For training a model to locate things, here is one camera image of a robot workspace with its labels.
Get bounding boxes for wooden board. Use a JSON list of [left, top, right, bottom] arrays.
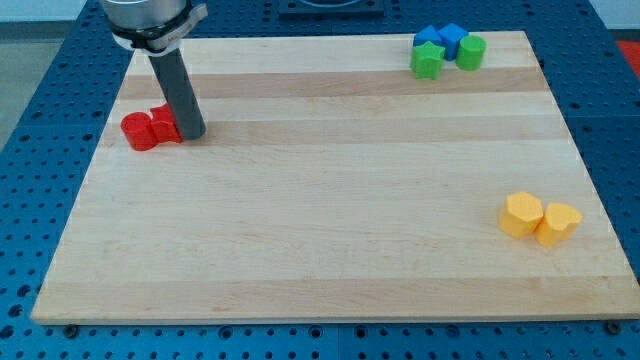
[[31, 31, 639, 325]]

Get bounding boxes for green star block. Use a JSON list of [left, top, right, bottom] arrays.
[[410, 41, 446, 80]]

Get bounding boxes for red star block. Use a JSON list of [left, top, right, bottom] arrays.
[[151, 103, 183, 143]]

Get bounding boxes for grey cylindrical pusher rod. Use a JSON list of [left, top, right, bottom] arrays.
[[150, 48, 206, 140]]

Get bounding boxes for blue pentagon block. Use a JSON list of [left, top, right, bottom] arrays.
[[412, 25, 442, 47]]

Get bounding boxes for red cylinder block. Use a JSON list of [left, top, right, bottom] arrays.
[[120, 112, 159, 151]]

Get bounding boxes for blue cube block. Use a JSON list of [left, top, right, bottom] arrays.
[[438, 23, 469, 61]]

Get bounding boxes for green cylinder block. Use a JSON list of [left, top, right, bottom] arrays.
[[455, 35, 487, 71]]

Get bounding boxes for yellow hexagon block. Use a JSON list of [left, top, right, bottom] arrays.
[[498, 192, 543, 239]]

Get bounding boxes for yellow heart block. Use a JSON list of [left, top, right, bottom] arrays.
[[535, 202, 583, 247]]

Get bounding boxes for black screw front left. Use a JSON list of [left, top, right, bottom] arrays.
[[63, 325, 79, 339]]

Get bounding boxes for black screw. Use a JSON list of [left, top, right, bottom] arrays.
[[605, 321, 621, 335], [63, 325, 79, 339]]

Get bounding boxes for black screw front right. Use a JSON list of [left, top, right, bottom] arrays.
[[605, 321, 621, 335]]

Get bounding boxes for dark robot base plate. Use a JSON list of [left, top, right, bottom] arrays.
[[278, 0, 385, 19]]

